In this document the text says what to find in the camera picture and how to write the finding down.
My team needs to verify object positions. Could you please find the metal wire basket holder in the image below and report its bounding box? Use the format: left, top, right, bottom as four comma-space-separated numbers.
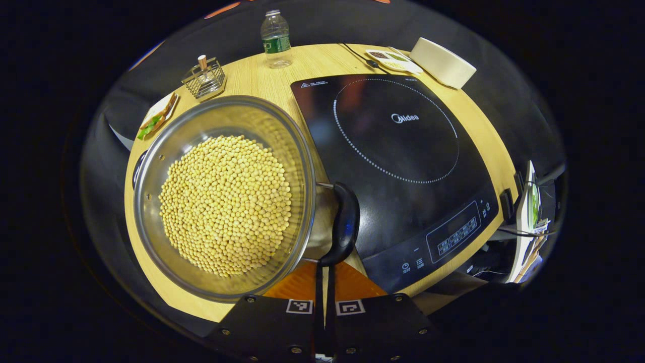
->
181, 55, 227, 100

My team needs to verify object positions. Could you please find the white toaster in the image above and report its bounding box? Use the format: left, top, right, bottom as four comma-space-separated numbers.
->
409, 37, 477, 90

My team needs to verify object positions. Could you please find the pile of yellow soybeans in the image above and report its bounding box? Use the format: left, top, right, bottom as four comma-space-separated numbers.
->
159, 135, 293, 278

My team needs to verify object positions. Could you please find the steel pot with black handles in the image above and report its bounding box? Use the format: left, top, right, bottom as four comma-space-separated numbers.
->
132, 95, 361, 304

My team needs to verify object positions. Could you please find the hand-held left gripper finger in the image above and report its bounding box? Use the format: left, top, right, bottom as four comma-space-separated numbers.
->
204, 260, 326, 363
325, 260, 444, 363

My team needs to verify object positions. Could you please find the black backdrop cloth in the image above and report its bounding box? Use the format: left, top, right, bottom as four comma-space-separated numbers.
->
78, 0, 567, 338

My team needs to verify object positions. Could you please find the black power cable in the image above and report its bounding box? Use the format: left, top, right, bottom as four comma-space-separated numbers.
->
343, 43, 389, 74

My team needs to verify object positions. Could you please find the clear plastic water bottle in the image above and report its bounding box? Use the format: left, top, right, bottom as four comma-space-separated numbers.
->
261, 9, 294, 69

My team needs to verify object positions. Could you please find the black induction cooktop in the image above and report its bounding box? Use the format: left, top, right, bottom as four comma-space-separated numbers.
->
291, 74, 500, 295

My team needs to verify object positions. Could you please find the white divided seasoning tray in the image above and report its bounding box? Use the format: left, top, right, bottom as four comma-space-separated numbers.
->
365, 49, 424, 76

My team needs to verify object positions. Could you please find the small white plate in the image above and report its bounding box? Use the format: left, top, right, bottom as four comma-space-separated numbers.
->
139, 92, 180, 141

